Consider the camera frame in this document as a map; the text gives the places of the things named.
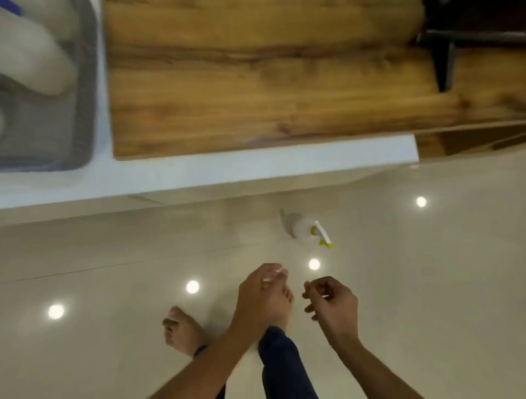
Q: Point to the person's right hand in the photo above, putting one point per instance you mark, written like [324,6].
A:
[337,312]

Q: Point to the person's left hand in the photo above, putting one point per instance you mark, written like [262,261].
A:
[254,304]

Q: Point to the person's left fingers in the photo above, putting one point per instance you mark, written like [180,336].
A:
[272,273]

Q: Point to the person's right fingers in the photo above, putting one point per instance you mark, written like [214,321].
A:
[319,292]

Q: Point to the person's right forearm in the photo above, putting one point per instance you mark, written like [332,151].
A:
[370,370]

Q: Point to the person's left forearm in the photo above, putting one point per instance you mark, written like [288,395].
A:
[209,364]

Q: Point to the person's right foot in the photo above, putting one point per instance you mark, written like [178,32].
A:
[283,308]

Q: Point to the person's foot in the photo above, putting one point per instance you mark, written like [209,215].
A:
[181,331]
[283,308]

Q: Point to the white spray bottle yellow nozzle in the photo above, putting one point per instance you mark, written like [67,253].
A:
[306,227]

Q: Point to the navy trouser leg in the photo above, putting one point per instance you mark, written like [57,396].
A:
[283,366]

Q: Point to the person's left foot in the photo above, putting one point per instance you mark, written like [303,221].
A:
[181,331]

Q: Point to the brown wooden board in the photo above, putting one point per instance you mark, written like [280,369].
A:
[263,82]

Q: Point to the grey woven basket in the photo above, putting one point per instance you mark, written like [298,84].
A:
[61,135]

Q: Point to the cream cloth bundle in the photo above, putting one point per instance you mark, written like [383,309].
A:
[33,57]

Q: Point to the blue item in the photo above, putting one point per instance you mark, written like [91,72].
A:
[9,5]

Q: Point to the black metal frame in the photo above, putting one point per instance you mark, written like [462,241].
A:
[446,45]

